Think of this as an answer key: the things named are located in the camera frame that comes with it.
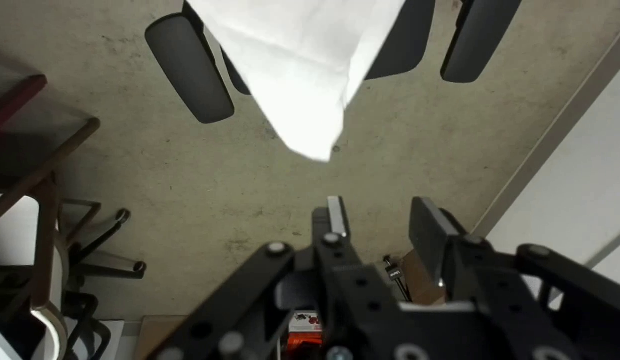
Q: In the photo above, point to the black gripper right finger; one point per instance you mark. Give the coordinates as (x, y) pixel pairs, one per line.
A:
(472, 271)

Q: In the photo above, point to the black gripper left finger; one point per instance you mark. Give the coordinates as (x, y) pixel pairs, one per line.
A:
(358, 312)

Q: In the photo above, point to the white towel with blue stripes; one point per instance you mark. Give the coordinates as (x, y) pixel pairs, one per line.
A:
(302, 60)

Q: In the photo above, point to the wooden frame furniture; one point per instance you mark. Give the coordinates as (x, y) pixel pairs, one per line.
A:
(30, 285)

